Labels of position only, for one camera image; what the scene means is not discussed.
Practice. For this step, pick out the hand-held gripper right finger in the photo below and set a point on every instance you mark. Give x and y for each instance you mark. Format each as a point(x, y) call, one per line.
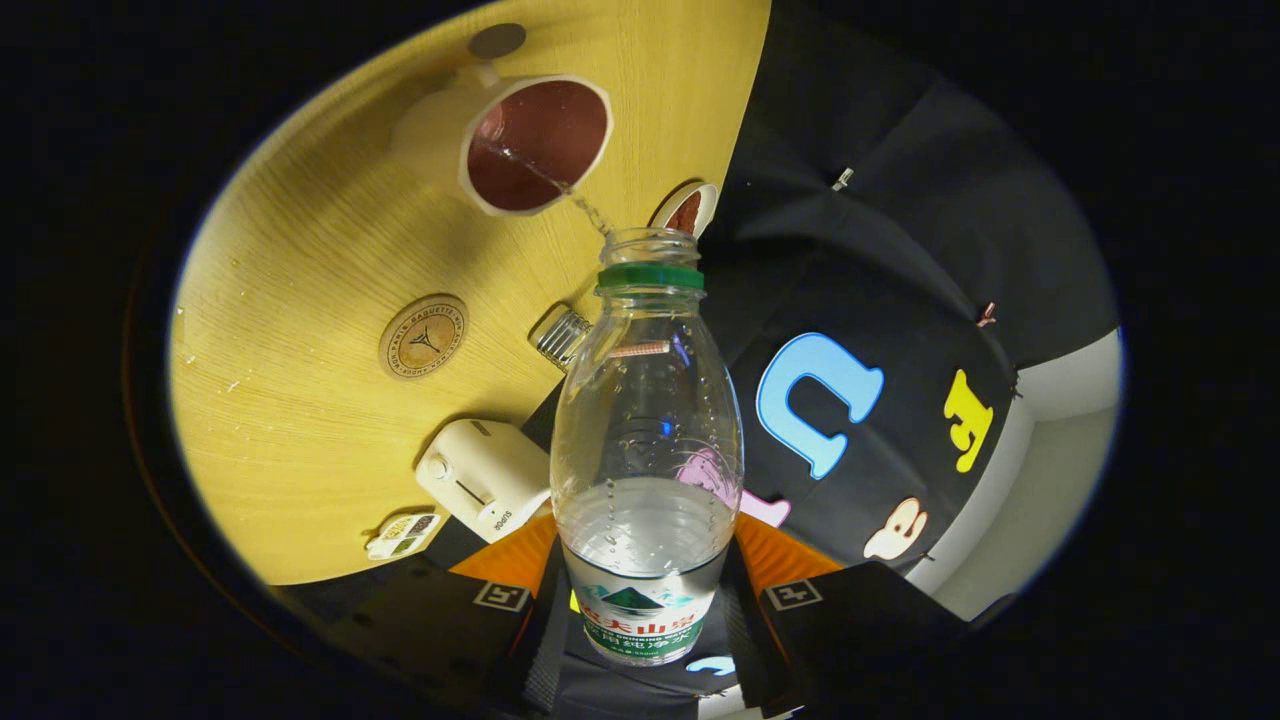
point(850, 630)

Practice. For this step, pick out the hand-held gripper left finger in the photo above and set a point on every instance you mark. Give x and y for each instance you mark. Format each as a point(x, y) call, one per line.
point(500, 625)

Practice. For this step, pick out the clear plastic bottle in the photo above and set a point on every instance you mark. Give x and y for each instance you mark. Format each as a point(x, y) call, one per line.
point(650, 420)

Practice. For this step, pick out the round cork coaster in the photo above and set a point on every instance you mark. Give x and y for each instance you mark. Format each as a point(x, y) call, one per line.
point(423, 337)

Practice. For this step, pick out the beige cup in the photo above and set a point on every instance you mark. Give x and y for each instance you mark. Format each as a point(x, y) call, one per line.
point(430, 130)

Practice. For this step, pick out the white divided dish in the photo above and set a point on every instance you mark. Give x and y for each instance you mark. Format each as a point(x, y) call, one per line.
point(400, 535)

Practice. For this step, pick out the white toaster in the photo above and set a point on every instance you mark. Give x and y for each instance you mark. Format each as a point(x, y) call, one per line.
point(490, 470)

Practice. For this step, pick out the pink clip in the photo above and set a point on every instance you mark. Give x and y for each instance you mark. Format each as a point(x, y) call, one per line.
point(986, 315)

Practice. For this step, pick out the black backdrop cloth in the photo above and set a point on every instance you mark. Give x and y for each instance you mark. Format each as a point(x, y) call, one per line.
point(900, 250)

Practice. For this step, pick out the wooden table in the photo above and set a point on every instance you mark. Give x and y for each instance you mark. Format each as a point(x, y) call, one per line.
point(300, 250)

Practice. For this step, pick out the red food slice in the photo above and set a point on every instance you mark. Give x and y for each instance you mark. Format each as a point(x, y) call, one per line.
point(685, 212)

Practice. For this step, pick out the silver clip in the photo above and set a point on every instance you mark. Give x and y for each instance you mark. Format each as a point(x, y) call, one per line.
point(843, 178)

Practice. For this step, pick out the white round plate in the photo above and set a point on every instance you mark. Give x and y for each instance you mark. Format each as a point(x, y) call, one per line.
point(708, 200)

